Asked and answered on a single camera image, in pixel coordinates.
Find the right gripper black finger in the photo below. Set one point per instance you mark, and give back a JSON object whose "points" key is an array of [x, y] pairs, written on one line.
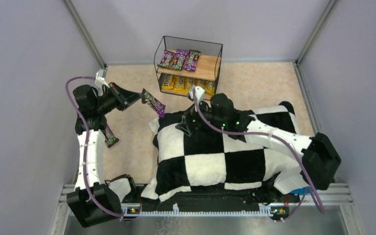
{"points": [[188, 116], [186, 127]]}

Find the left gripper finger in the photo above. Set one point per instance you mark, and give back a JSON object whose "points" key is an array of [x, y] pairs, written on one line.
{"points": [[125, 104], [123, 94]]}

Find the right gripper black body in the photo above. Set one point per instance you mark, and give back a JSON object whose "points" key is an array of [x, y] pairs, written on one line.
{"points": [[194, 117]]}

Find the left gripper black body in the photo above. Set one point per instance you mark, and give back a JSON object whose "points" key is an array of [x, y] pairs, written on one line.
{"points": [[119, 98]]}

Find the yellow candy bag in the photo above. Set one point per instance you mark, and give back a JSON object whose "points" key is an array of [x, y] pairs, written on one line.
{"points": [[200, 83]]}

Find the purple brown candy bag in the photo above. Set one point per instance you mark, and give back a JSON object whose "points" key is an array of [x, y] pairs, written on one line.
{"points": [[191, 61]]}

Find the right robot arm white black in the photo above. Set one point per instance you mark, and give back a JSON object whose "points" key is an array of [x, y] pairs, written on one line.
{"points": [[317, 158]]}

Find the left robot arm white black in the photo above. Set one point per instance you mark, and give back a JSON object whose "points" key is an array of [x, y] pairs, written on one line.
{"points": [[94, 200]]}

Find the yellow candy bag shelf right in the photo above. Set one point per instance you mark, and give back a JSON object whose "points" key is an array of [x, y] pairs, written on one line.
{"points": [[179, 85]]}

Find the yellow candy bag shelf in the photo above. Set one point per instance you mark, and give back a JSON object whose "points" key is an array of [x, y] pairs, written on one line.
{"points": [[169, 82], [179, 85]]}

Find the yellow candy bag shelf left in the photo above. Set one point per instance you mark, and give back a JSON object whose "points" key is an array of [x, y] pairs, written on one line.
{"points": [[169, 82]]}

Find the purple candy bag shelf left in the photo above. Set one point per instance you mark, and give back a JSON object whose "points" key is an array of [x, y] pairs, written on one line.
{"points": [[166, 60]]}

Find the purple candy bag shelf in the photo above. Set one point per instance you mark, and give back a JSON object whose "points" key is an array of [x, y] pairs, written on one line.
{"points": [[179, 59], [166, 60]]}

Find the purple candy bag shelf right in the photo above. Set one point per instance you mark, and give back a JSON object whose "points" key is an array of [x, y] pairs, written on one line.
{"points": [[179, 59]]}

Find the black white checkered pillow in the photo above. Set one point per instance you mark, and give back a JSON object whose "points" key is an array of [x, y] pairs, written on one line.
{"points": [[208, 158]]}

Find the blue cloth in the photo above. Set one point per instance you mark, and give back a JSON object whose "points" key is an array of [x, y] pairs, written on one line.
{"points": [[301, 191]]}

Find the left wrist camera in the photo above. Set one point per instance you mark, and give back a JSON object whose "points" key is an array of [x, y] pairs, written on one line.
{"points": [[100, 82]]}

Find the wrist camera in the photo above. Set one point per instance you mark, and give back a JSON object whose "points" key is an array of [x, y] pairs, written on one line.
{"points": [[196, 94], [100, 82]]}

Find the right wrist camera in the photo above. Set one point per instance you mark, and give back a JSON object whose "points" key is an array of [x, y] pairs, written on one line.
{"points": [[196, 94]]}

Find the black wire wooden shelf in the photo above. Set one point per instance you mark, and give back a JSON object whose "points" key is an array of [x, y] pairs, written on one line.
{"points": [[208, 65]]}

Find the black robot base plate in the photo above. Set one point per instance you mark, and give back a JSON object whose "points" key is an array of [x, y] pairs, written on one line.
{"points": [[212, 199]]}

